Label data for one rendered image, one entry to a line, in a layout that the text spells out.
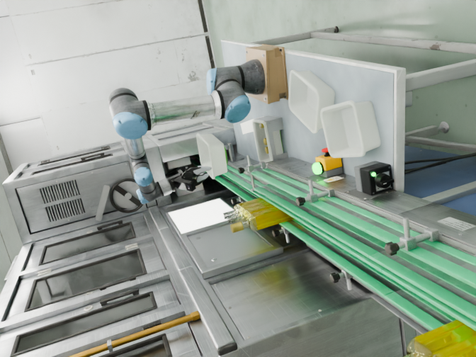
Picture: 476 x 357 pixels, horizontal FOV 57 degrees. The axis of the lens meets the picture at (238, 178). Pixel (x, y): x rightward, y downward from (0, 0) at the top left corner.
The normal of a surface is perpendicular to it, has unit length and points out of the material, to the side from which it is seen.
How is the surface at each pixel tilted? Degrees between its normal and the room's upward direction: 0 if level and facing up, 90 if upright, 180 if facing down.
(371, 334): 90
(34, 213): 90
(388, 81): 0
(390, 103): 0
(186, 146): 90
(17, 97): 90
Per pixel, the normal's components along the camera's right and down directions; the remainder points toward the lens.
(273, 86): 0.33, 0.33
